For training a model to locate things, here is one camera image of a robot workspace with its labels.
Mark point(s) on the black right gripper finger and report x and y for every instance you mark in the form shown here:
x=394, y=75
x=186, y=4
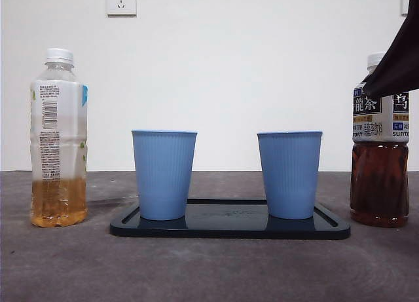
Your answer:
x=402, y=59

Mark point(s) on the dark oolong tea bottle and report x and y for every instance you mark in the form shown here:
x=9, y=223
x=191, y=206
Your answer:
x=379, y=171

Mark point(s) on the pale tea bottle white label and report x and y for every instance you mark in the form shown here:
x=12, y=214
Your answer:
x=59, y=135

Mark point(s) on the blue ribbed cup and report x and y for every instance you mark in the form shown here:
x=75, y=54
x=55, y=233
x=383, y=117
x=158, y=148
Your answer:
x=163, y=177
x=289, y=177

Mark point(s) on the dark glossy tray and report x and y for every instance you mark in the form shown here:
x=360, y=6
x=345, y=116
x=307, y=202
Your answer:
x=229, y=228

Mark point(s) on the white wall socket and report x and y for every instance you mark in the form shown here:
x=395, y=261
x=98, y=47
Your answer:
x=121, y=2
x=405, y=0

